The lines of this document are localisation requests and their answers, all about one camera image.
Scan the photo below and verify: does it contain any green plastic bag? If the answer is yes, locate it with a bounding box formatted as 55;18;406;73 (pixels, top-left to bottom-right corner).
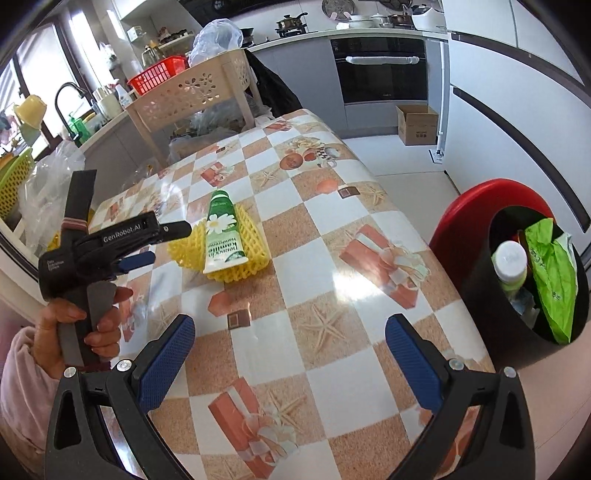
525;218;578;345

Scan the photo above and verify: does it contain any person's pink sleeve forearm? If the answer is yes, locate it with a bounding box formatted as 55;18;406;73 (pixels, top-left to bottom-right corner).
1;327;58;479

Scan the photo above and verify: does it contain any black trash bin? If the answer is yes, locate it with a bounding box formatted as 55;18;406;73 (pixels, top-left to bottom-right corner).
462;206;566;369

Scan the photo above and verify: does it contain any black kitchen faucet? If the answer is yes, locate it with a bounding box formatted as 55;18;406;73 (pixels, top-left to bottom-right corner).
54;82;93;141

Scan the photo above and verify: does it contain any person's left hand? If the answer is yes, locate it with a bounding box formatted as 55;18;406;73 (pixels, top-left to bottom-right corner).
30;287;133;380

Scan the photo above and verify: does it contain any yellow foam fruit net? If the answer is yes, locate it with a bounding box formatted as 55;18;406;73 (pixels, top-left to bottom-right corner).
167;204;270;283

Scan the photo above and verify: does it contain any green white cream tube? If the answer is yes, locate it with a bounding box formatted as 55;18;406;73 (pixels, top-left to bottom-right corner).
204;189;249;274

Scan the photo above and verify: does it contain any clear plastic bags pile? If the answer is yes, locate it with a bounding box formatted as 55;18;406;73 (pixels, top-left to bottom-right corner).
19;141;85;256

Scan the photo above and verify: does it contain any yellow green plastic basket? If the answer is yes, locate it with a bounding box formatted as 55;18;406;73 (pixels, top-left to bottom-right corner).
0;148;34;220

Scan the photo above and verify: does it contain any red plastic basket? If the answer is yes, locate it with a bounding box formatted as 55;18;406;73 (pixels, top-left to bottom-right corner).
127;55;188;96

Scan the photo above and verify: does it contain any beige plastic chair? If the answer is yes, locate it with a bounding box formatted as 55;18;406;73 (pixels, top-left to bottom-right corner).
126;49;263;167

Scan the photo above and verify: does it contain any clear bag on counter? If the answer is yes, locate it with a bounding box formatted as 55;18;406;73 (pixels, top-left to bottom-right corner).
187;18;243;67

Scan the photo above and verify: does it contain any red stool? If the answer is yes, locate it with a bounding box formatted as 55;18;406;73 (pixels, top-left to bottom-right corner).
430;179;554;283

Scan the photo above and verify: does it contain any black cooking pot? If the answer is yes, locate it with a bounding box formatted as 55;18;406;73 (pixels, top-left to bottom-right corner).
276;12;308;38

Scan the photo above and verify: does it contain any black built-in oven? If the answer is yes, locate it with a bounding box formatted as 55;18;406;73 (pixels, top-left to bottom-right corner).
331;37;428;104

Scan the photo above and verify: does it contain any cardboard box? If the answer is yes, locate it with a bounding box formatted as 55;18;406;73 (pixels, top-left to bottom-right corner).
397;105;439;146

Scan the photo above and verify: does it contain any white rice cooker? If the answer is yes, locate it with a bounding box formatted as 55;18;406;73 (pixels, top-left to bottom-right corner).
411;4;447;33

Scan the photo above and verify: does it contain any white refrigerator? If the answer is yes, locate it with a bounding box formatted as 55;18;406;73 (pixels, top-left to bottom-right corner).
443;1;590;250

